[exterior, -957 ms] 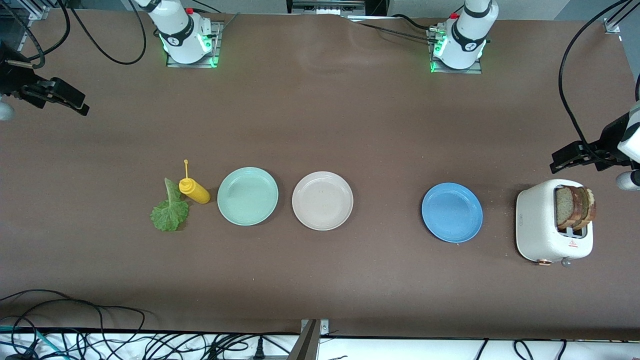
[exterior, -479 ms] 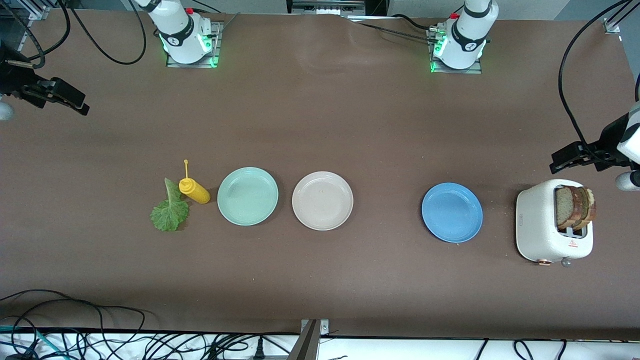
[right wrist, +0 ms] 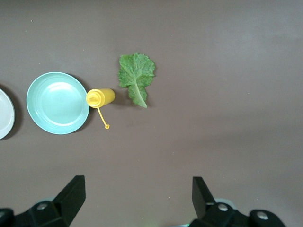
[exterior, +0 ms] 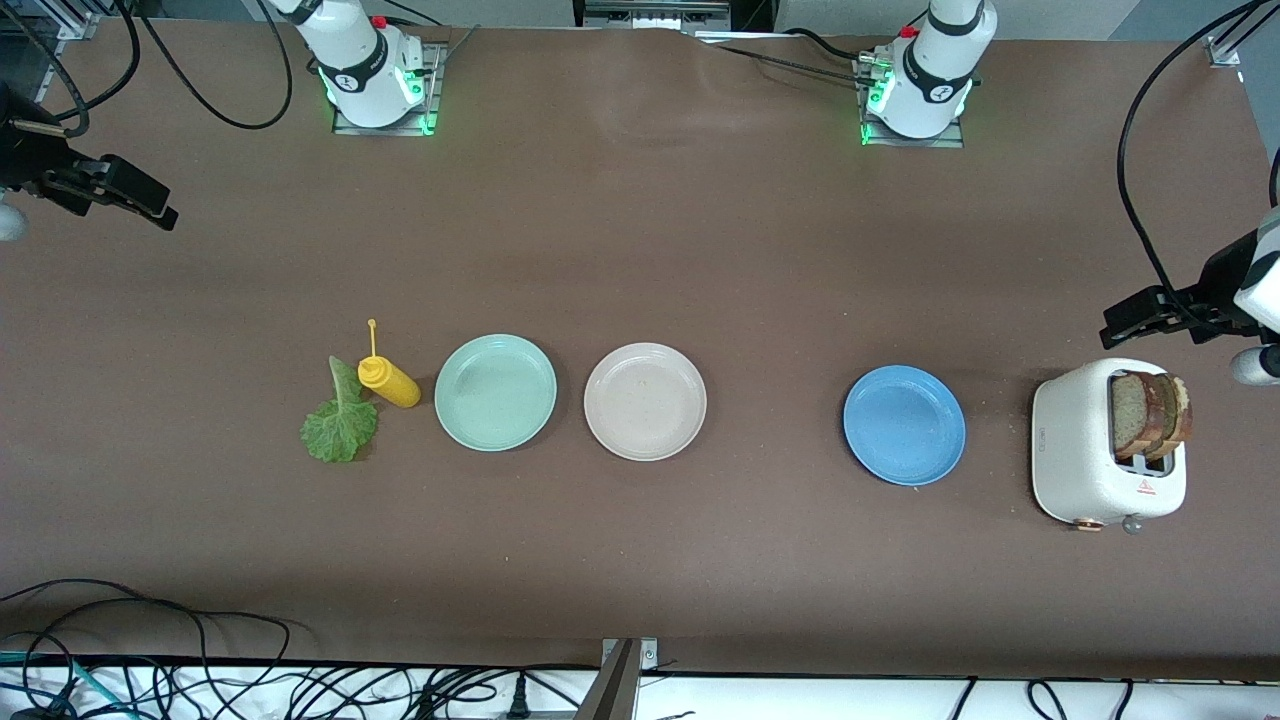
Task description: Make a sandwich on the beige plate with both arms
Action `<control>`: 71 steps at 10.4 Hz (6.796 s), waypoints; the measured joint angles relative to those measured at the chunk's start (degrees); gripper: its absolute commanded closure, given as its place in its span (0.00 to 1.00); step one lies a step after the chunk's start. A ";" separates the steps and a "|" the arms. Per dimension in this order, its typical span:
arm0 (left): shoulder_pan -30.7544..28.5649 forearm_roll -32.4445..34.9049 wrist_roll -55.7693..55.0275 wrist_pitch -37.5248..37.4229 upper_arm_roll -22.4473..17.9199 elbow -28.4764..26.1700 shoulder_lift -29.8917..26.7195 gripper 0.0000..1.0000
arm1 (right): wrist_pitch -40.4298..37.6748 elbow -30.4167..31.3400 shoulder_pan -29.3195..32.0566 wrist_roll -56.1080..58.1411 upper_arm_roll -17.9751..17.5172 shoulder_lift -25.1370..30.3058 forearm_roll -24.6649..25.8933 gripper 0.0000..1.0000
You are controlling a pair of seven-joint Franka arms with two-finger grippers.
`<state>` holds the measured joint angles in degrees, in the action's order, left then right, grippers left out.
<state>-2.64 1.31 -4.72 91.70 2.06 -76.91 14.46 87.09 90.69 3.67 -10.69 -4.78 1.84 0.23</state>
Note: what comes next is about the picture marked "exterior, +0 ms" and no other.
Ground black floor cable tangle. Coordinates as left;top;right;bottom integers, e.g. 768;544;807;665
0;655;601;720

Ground mint green plate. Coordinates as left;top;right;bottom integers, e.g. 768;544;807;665
434;334;558;453

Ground teal cable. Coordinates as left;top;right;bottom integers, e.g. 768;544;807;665
0;648;111;716

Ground brown bread slice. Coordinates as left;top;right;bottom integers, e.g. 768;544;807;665
1111;371;1169;462
1150;374;1194;463

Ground black metal frame unit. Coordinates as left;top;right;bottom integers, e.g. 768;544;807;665
572;0;736;33

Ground black base cable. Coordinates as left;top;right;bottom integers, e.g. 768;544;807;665
690;28;881;89

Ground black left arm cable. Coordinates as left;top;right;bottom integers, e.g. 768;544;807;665
1117;0;1280;311

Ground grey metal bracket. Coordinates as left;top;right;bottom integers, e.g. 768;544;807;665
575;637;661;720

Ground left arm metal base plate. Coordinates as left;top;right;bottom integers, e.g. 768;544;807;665
855;55;966;149

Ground blue plate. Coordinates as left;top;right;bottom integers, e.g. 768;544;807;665
843;365;967;488

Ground black looped table cable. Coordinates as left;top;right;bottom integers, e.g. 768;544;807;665
0;578;301;701

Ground yellow mustard squeeze bottle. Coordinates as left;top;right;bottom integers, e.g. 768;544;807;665
357;318;423;409

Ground green lettuce leaf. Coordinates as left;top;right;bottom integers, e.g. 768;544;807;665
300;355;381;464

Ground white toaster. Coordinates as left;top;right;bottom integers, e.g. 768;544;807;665
1031;357;1189;534

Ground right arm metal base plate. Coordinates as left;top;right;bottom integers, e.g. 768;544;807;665
332;42;441;137

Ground aluminium frame profile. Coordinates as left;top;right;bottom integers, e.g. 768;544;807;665
0;0;126;41

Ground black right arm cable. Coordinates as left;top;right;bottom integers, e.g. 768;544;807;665
10;0;294;136

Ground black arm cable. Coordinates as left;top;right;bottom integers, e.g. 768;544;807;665
10;0;294;136
1117;0;1280;311

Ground beige plate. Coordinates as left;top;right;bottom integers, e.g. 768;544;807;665
584;343;708;462

